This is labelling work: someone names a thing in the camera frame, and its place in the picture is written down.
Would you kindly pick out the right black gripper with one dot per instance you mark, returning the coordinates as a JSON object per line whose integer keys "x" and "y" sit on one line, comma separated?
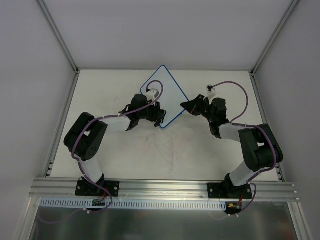
{"x": 200, "y": 105}

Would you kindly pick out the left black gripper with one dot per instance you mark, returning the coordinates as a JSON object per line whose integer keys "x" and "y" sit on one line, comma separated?
{"x": 157, "y": 112}

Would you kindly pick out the blue framed whiteboard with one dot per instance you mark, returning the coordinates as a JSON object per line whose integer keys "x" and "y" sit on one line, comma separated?
{"x": 172, "y": 95}

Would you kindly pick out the black whiteboard eraser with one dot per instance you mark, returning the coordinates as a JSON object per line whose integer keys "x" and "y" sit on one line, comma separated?
{"x": 162, "y": 116}

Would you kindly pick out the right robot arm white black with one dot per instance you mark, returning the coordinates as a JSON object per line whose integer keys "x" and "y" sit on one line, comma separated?
{"x": 260, "y": 149}

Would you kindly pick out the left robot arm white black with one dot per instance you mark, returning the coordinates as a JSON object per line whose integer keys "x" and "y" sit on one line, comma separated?
{"x": 85, "y": 137}

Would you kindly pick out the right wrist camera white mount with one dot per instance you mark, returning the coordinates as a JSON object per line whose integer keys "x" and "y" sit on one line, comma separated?
{"x": 211, "y": 92}

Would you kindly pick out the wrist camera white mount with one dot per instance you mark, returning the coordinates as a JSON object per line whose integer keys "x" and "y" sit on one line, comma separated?
{"x": 211, "y": 92}
{"x": 152, "y": 94}

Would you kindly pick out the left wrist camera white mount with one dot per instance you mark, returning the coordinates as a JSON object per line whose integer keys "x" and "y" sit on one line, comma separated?
{"x": 152, "y": 94}

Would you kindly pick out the right aluminium frame post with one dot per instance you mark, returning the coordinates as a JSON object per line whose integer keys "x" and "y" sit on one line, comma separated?
{"x": 275, "y": 34}

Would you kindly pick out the aluminium frame post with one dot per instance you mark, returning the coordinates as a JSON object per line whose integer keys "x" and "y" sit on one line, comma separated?
{"x": 275, "y": 34}
{"x": 57, "y": 34}

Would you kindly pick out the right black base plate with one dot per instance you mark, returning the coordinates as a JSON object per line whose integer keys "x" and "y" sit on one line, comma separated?
{"x": 220, "y": 191}

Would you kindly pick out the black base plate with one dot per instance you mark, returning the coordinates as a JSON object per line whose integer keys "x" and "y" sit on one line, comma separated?
{"x": 220, "y": 191}
{"x": 86, "y": 189}

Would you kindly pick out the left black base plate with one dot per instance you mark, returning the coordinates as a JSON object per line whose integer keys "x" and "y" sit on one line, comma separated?
{"x": 86, "y": 189}

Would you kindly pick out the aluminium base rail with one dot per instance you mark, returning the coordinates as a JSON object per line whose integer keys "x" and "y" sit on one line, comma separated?
{"x": 181, "y": 190}

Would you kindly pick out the white slotted cable duct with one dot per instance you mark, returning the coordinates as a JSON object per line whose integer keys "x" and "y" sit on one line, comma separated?
{"x": 203, "y": 205}

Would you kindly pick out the left aluminium frame post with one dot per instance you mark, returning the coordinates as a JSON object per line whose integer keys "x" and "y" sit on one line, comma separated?
{"x": 57, "y": 34}

